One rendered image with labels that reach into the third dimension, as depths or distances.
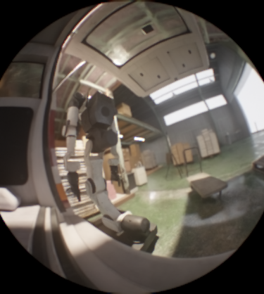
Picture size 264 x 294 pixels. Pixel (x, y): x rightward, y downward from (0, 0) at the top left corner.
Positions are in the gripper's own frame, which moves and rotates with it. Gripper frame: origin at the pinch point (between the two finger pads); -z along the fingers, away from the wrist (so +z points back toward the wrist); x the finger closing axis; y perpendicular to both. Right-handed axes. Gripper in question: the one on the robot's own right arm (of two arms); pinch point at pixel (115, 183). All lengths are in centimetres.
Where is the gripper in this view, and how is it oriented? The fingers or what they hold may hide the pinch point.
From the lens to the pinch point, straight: 96.2
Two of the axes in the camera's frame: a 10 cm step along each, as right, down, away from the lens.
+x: -8.3, 0.7, 5.6
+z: -0.4, -10.0, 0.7
